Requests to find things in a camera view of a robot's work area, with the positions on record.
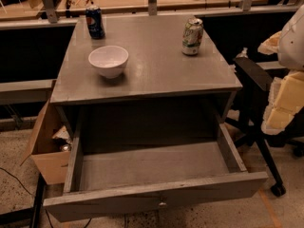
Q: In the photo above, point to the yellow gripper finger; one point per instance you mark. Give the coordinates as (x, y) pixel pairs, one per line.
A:
(270, 46)
(286, 98)

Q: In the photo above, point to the green 7up can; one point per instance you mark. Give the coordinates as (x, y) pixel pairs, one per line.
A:
(192, 36)

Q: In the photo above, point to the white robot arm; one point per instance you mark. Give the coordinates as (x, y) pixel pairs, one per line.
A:
(291, 43)

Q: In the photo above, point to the silver drawer knob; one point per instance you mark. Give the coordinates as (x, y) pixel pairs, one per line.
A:
(162, 204)

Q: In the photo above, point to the blue pepsi can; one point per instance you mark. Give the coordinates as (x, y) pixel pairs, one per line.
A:
(93, 15)

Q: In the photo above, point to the open grey top drawer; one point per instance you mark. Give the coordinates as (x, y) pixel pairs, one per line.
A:
(132, 170)

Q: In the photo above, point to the black office chair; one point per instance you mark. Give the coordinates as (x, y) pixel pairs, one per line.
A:
(251, 102)

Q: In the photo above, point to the white ceramic bowl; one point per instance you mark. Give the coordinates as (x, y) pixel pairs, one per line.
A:
(109, 61)

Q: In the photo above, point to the brown cardboard box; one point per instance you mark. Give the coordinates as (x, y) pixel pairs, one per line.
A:
(43, 149)

